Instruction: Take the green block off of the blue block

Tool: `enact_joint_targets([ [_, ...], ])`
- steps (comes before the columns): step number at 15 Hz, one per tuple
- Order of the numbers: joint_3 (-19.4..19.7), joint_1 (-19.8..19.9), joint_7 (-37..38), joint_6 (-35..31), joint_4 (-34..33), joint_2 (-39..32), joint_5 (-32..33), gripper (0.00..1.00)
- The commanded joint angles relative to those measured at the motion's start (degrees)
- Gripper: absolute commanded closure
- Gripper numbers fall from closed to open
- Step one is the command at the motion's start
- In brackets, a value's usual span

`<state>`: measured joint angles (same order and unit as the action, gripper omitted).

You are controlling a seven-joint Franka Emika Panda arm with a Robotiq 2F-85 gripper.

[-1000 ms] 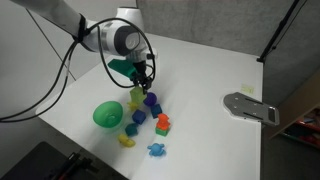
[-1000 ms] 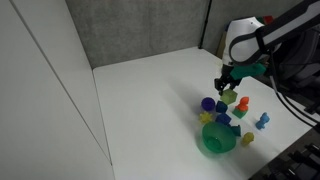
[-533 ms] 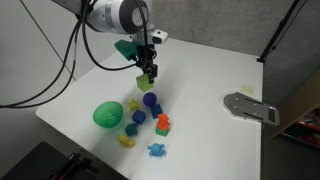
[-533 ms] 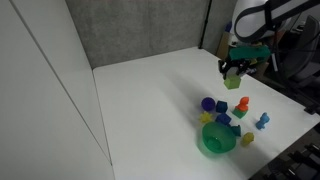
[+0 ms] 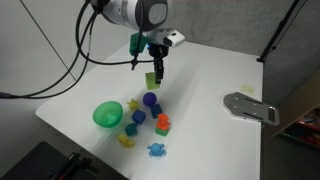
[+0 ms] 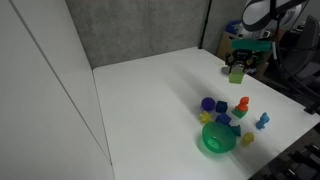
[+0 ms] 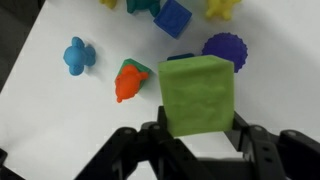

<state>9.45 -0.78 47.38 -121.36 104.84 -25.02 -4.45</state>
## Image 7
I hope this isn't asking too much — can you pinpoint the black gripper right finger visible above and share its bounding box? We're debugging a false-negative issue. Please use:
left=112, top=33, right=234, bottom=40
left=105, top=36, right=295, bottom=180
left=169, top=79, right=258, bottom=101
left=224, top=111, right=320, bottom=180

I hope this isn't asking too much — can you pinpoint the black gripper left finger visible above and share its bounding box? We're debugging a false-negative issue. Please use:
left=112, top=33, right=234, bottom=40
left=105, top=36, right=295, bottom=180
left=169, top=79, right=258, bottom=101
left=74, top=105, right=214, bottom=180

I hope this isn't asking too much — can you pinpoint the lime green foam block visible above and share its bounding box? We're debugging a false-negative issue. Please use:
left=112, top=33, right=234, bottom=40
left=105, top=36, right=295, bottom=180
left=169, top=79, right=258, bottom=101
left=157, top=54, right=235, bottom=138

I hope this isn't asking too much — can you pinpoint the dark green foam block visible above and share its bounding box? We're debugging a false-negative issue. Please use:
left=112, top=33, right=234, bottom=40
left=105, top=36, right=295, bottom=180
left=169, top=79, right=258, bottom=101
left=117, top=58, right=152, bottom=89

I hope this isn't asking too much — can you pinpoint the blue foam block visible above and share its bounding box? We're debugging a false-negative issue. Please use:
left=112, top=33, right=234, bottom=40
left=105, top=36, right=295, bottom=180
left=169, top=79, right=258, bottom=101
left=153, top=0, right=193, bottom=39
left=166, top=52, right=195, bottom=62

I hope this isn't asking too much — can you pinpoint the orange toy figure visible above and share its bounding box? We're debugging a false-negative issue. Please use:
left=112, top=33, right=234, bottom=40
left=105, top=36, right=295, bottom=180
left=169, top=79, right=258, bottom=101
left=114, top=64, right=150, bottom=104

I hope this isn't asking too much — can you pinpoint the purple spiky ball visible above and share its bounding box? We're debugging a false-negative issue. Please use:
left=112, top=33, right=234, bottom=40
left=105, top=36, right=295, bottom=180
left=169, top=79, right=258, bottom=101
left=201, top=32, right=249, bottom=74

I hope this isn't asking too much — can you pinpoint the blue toy figure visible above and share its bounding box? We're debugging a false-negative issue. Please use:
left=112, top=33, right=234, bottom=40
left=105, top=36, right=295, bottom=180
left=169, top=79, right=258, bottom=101
left=62, top=36, right=97, bottom=77

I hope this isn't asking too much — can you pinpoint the teal toy figure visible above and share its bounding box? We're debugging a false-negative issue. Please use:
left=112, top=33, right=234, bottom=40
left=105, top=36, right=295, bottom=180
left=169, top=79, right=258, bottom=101
left=125, top=0, right=162, bottom=17

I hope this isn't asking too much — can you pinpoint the yellow toy figure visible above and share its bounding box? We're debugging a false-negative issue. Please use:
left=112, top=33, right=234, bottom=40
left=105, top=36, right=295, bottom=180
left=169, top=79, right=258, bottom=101
left=99, top=0, right=118, bottom=10

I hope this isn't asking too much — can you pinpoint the yellow spiky toy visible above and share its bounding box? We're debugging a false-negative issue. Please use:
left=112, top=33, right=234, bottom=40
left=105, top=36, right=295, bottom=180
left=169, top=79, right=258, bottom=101
left=204, top=0, right=243, bottom=21

